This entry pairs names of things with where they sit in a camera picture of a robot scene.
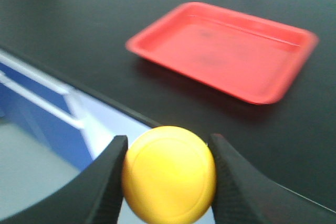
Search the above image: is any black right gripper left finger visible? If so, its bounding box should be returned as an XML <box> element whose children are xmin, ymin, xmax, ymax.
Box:
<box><xmin>1</xmin><ymin>135</ymin><xmax>128</xmax><ymax>223</ymax></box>

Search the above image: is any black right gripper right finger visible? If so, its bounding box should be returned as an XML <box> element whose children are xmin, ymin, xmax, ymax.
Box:
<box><xmin>209</xmin><ymin>134</ymin><xmax>335</xmax><ymax>223</ymax></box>

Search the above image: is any yellow mushroom push button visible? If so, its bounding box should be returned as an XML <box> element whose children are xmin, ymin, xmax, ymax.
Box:
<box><xmin>122</xmin><ymin>126</ymin><xmax>216</xmax><ymax>223</ymax></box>

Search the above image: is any blue white cabinet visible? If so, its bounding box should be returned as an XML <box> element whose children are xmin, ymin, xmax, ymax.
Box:
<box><xmin>0</xmin><ymin>48</ymin><xmax>153</xmax><ymax>172</ymax></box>

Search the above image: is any red plastic tray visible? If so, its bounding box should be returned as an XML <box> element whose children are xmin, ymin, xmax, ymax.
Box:
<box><xmin>125</xmin><ymin>2</ymin><xmax>319</xmax><ymax>104</ymax></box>

